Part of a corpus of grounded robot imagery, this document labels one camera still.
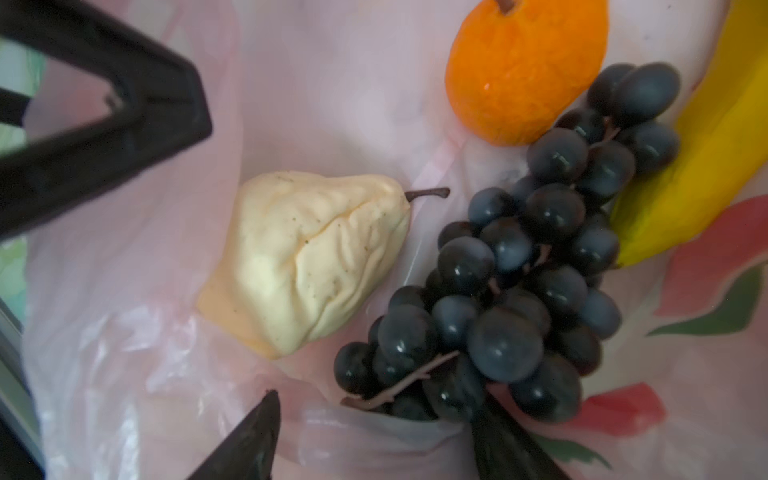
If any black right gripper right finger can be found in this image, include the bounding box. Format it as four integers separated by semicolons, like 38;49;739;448
471;393;570;480

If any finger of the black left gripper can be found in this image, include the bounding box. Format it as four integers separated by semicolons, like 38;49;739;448
1;1;213;239

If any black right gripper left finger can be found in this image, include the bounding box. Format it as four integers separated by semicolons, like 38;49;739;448
188;390;281;480

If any pink printed plastic bag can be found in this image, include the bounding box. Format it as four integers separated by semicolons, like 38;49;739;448
22;1;767;479

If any fake pale yellow pear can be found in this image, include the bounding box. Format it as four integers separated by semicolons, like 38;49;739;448
196;171;450;360

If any fake orange tangerine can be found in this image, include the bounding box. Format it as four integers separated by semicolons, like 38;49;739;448
445;0;609;146

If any fake dark grape bunch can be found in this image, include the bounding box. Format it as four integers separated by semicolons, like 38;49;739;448
334;62;681;423

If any fake yellow banana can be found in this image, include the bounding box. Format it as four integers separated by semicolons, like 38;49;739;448
611;1;767;267

